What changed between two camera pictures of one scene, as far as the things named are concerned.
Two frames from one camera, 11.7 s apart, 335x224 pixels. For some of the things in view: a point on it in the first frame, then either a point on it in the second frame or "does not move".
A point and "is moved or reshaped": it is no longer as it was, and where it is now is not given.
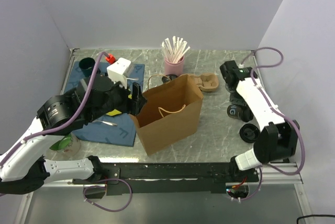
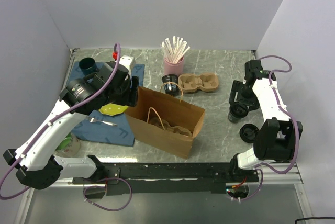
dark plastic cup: x=237 y=112 is moved or reshaped
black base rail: x=171 y=178 does not move
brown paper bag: x=171 y=113 is moved or reshaped
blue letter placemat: x=119 y=130 does not move
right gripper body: x=235 y=97 -> x=245 y=95
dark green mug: x=86 y=65 does not move
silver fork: x=109 y=123 does not move
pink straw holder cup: x=175 y=68 does not move
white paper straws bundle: x=175 y=52 does not move
